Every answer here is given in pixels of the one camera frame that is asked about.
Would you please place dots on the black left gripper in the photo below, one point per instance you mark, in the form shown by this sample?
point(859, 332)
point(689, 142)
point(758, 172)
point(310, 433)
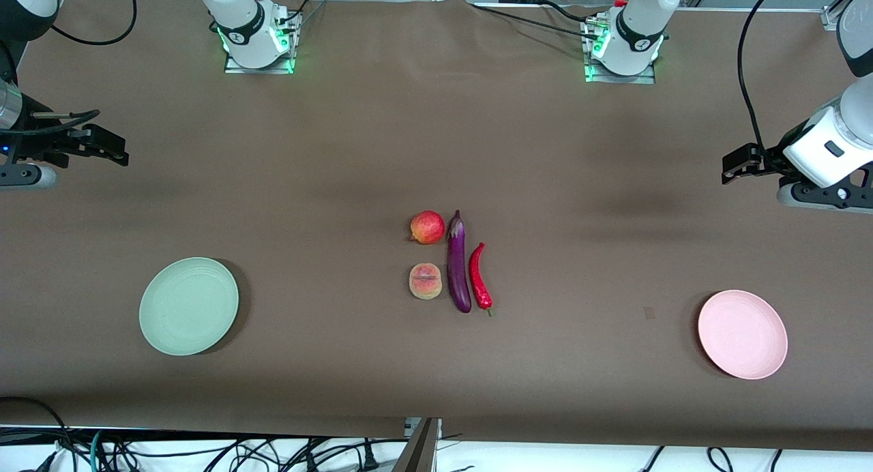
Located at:
point(765, 159)

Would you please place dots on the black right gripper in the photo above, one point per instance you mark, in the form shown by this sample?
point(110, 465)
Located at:
point(42, 142)

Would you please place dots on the red chili pepper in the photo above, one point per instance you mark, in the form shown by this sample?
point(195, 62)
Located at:
point(479, 281)

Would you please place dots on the purple eggplant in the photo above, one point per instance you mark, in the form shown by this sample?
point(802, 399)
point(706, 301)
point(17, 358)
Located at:
point(459, 267)

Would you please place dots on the red pomegranate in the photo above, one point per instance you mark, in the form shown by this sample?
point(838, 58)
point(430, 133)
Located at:
point(427, 227)

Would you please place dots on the yellow pink peach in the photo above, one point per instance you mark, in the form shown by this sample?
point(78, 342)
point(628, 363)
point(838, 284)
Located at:
point(425, 282)

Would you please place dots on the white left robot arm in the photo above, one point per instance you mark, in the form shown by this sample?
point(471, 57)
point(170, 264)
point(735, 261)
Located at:
point(638, 28)

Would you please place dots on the pink round plate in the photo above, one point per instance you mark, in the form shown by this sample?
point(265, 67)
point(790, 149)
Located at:
point(742, 334)

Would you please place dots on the pale green round plate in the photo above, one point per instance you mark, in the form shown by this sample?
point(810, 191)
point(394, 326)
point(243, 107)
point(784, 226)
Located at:
point(189, 307)

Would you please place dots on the brown table cover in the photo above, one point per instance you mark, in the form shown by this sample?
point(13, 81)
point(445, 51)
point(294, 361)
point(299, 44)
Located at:
point(436, 151)

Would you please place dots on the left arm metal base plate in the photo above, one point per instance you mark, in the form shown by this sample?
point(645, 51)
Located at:
point(644, 80)

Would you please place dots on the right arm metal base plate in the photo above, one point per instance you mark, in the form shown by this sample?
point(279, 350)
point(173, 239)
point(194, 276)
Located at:
point(233, 66)

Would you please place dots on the aluminium frame corner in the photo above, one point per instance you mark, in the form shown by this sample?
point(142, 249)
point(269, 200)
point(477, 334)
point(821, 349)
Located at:
point(831, 16)

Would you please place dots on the aluminium post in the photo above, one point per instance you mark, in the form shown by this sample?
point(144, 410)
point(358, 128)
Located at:
point(419, 448)

